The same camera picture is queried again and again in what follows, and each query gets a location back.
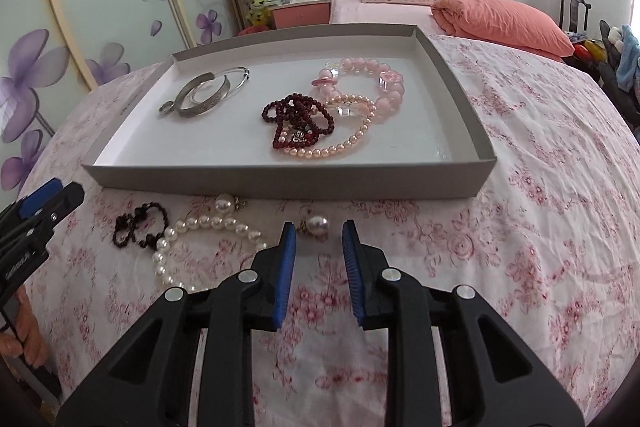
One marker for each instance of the wide silver bangle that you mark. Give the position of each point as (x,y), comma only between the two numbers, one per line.
(197,104)

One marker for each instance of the coral quilt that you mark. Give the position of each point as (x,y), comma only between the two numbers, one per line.
(500,24)

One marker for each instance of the person's left hand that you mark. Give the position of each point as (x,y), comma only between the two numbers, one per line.
(32,332)

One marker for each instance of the pearl earring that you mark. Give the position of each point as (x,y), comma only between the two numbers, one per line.
(224,203)
(317,226)

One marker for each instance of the blue fleece garment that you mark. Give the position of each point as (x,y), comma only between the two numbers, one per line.
(629,57)

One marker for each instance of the pink sheeted bed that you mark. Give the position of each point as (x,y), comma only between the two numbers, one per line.
(375,12)

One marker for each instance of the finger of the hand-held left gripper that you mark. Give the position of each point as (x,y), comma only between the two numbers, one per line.
(67,202)
(37,199)

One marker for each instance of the colourful toys on chair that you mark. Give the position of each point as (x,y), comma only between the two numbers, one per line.
(587,47)

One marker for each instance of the thin silver bangle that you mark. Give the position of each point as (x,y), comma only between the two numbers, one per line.
(240,72)

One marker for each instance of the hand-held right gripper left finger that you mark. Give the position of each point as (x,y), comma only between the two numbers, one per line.
(285,277)

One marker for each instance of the dark wooden chair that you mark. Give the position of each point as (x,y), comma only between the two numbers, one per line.
(572,7)

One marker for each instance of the sliding wardrobe with purple flowers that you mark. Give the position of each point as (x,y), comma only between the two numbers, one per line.
(100,7)

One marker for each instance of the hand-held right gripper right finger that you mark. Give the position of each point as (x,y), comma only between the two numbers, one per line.
(352,277)

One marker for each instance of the pink white nightstand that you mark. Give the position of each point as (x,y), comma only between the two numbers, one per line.
(300,14)

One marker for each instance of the grey cardboard tray box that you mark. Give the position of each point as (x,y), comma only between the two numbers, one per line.
(415,107)

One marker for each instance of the yellow green plush toy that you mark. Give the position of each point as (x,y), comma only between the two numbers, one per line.
(257,12)

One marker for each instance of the black office chair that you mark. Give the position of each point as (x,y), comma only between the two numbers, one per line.
(607,57)

